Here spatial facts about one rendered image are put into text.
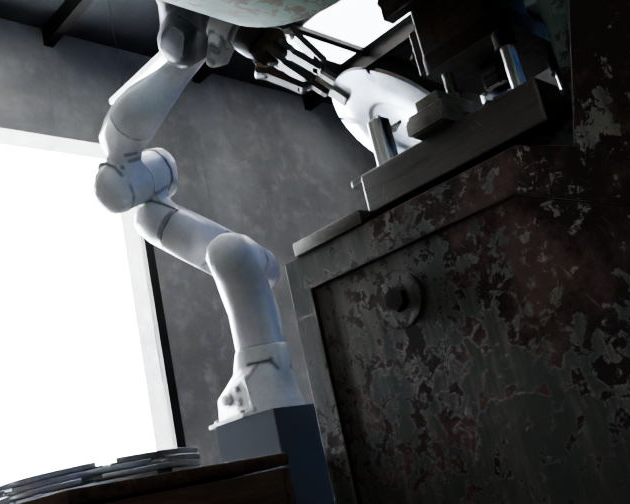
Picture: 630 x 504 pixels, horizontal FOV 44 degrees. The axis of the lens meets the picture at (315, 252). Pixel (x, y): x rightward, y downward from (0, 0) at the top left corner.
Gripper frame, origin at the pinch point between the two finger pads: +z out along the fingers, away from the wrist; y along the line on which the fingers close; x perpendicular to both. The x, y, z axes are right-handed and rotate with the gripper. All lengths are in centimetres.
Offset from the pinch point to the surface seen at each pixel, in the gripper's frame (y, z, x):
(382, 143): -16.1, 15.8, -23.5
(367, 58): 350, -105, 559
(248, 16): -12.7, -10.8, -28.0
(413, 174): -21.1, 22.5, -30.6
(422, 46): 4.4, 11.7, -19.6
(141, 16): 204, -262, 453
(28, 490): -83, 3, -18
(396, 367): -44, 35, -26
